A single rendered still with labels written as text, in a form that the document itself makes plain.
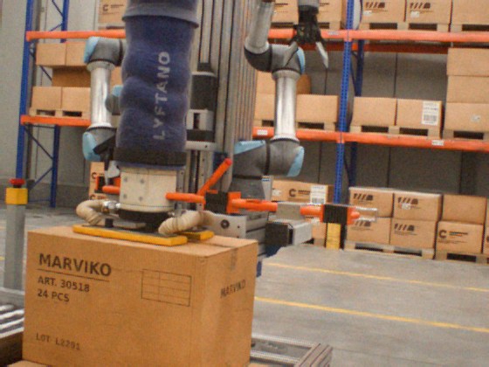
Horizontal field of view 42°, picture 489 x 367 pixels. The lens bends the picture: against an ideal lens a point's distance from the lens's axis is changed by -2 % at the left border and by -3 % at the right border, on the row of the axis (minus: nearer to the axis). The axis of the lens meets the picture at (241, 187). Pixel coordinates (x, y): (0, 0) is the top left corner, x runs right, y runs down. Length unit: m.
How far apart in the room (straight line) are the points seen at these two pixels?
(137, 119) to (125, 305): 0.54
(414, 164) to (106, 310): 8.67
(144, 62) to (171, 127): 0.20
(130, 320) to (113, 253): 0.19
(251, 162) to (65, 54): 8.85
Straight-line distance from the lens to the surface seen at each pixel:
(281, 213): 1.83
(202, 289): 1.76
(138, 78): 1.96
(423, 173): 10.28
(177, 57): 1.97
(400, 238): 8.99
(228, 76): 2.71
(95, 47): 2.77
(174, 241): 1.86
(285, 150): 2.47
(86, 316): 1.96
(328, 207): 1.79
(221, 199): 1.87
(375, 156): 10.37
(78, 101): 10.87
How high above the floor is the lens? 1.22
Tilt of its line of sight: 3 degrees down
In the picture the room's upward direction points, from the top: 4 degrees clockwise
